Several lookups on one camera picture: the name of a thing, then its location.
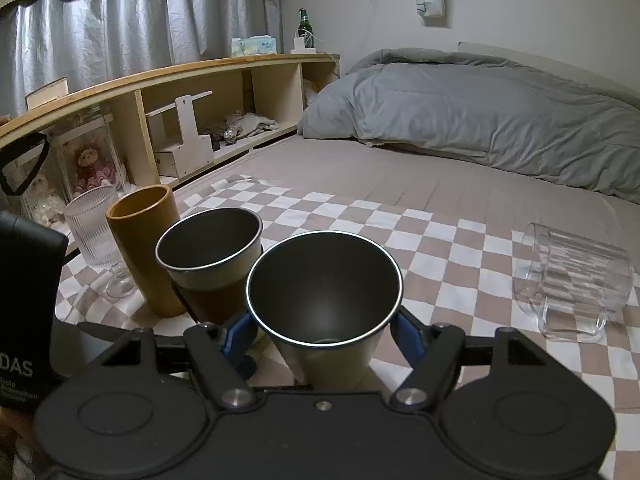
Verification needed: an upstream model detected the white wooden tool caddy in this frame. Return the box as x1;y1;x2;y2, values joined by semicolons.
145;90;214;179

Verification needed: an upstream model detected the doll in clear box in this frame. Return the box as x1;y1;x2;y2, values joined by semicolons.
16;114;128;228

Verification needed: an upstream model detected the grey curtain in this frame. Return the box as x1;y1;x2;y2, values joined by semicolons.
1;0;283;117

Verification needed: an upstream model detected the grey duvet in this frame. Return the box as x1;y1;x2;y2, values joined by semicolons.
298;48;639;203

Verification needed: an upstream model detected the cream paper cup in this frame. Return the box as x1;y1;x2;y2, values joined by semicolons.
245;231;404;391

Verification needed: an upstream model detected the clear ribbed stem glass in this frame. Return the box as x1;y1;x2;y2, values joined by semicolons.
64;185;136;299

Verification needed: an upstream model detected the wooden low shelf unit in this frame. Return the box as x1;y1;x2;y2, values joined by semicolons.
0;52;342;231

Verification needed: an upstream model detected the crumpled grey cloth on shelf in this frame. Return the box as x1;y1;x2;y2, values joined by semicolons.
204;112;280;151

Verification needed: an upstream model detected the tissue pack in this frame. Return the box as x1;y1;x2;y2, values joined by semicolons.
231;35;278;58

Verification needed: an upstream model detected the white hanging cable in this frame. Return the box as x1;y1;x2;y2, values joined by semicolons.
311;0;377;47

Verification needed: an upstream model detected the cup with brown sleeve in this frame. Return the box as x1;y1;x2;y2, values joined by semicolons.
155;208;262;325

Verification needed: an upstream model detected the clear ribbed glass mug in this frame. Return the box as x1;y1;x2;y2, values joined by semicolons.
513;222;634;342

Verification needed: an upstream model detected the green glass bottle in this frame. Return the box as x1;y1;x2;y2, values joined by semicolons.
297;8;314;41

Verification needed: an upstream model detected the white power strip charger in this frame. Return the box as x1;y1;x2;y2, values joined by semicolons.
291;37;317;55

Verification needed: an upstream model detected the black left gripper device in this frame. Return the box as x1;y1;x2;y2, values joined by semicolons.
0;131;71;413

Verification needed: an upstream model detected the tall brown wooden cup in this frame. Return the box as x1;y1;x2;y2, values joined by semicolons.
105;184;186;318

